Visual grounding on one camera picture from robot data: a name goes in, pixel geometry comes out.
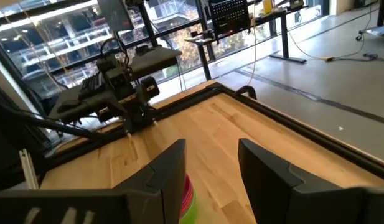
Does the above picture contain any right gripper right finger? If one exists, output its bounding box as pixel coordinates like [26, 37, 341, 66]
[237, 138, 364, 224]

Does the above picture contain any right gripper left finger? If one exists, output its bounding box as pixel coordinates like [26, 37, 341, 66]
[113, 139, 187, 224]

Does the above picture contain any red plastic bowl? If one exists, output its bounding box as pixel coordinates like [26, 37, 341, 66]
[180, 186, 193, 219]

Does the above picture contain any green plastic bowl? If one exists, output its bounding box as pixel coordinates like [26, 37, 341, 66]
[179, 190, 198, 224]

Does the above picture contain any dark grey desk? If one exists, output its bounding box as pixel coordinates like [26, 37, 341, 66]
[48, 45, 183, 122]

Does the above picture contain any black keyboard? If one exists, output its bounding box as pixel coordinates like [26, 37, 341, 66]
[78, 73, 105, 100]

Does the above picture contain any dark monitor screen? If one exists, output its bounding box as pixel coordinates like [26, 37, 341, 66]
[96, 0, 135, 32]

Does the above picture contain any black perforated panel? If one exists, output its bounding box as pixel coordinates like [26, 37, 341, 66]
[208, 0, 251, 35]

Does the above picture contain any silver aluminium extrusion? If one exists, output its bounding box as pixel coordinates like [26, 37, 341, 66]
[19, 148, 40, 190]

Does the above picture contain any black standing desk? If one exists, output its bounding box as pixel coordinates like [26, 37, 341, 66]
[184, 9, 307, 82]

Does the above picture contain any wheeled cart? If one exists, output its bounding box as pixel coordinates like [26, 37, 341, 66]
[355, 24, 384, 47]

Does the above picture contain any black metal table frame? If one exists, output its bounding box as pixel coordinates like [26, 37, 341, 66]
[39, 81, 384, 184]

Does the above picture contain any black frame handle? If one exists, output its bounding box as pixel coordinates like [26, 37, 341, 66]
[234, 85, 258, 101]

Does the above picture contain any pale yellow hanging cable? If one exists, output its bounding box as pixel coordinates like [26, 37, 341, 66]
[247, 0, 258, 86]

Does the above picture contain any thin floor cable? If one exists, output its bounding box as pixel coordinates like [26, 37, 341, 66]
[288, 30, 384, 65]

